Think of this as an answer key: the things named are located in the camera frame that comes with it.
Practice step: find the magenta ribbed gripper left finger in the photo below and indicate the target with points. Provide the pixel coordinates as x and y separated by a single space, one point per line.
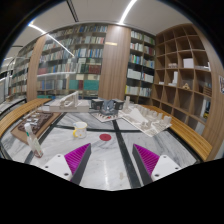
70 166

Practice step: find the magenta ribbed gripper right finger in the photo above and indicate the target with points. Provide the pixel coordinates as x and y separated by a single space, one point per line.
151 166

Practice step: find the clear plastic water bottle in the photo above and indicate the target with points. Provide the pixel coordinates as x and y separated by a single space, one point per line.
33 141

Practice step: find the white mug with yellow dots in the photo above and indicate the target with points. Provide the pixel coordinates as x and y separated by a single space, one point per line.
80 129

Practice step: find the red round coaster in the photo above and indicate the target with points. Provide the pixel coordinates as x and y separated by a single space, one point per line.
105 137

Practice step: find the white city model right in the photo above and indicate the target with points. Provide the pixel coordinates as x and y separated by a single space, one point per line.
146 120

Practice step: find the brown architectural model on board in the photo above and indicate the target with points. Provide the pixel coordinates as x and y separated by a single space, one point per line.
39 122

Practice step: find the right wooden bench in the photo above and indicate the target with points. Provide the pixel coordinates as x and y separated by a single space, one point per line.
201 146

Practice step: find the wooden bench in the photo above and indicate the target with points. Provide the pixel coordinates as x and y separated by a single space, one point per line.
201 146
17 113

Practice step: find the white architectural model left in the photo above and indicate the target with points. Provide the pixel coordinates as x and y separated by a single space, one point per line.
70 103

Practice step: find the left wooden bench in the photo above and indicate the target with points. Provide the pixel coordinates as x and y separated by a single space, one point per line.
17 113

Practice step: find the right bookshelf with books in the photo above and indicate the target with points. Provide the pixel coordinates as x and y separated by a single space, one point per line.
140 70

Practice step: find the wooden cubby shelf right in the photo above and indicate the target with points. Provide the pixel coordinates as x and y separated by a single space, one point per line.
188 79

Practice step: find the central bookshelf with books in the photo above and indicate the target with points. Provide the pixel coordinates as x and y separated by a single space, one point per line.
71 60

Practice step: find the wooden wall column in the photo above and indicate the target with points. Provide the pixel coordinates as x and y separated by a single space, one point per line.
115 62

